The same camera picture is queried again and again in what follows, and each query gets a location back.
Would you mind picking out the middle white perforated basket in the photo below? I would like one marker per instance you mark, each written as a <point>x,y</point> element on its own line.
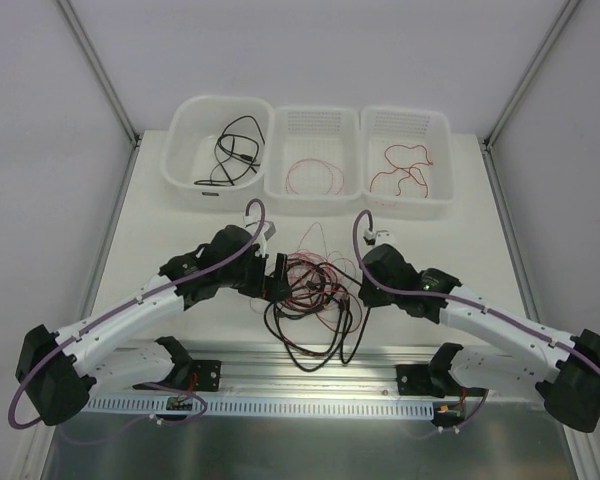
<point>313,161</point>

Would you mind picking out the aluminium mounting rail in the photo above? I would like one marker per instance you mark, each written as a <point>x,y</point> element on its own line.
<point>300,362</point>

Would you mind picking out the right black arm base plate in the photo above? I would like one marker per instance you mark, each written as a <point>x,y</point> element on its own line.
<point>413,380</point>

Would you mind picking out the right aluminium frame post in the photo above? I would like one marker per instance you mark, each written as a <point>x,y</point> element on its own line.
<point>549,41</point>

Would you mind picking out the white slotted cable duct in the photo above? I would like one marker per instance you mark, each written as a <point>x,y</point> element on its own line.
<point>261,407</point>

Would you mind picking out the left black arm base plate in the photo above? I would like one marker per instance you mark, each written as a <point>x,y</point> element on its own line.
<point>205,375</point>

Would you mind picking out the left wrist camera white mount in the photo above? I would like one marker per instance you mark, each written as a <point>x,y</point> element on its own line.
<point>268,230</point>

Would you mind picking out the aluminium frame post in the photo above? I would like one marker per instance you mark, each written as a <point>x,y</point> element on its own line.
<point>71,17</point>
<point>549,41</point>

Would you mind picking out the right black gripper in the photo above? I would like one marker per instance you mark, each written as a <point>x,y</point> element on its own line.
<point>368,293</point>

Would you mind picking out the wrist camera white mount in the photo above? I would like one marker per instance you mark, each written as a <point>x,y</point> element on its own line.
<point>268,230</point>
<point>377,238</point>

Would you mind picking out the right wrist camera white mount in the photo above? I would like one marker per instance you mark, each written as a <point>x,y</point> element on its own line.
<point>377,238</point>

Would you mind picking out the right white perforated basket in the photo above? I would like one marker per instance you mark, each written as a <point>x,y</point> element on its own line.
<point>407,168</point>

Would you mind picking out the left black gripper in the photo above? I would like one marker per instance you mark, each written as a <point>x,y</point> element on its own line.
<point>270,280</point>

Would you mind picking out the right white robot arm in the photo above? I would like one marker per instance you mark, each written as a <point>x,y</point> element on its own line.
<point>443,300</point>

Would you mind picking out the solid white plastic bin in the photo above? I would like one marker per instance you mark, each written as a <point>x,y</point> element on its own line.
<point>213,157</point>

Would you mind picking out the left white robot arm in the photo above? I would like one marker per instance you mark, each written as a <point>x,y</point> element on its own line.
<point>60,371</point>

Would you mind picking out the left aluminium frame post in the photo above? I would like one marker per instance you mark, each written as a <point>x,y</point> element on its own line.
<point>71,17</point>

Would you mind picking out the white perforated basket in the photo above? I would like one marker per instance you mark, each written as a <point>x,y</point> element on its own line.
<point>407,168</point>
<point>313,161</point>

